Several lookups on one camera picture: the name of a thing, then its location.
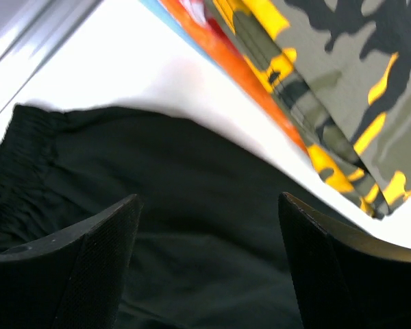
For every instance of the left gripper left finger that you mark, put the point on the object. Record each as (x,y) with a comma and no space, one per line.
(72,278)

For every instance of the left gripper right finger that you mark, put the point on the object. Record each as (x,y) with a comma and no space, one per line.
(342,276)

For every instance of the black trousers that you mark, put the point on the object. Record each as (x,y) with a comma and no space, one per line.
(209,252)

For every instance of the camouflage folded trousers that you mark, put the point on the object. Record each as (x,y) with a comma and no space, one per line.
(341,71)

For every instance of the orange folded trousers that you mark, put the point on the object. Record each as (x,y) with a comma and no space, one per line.
(227,57)

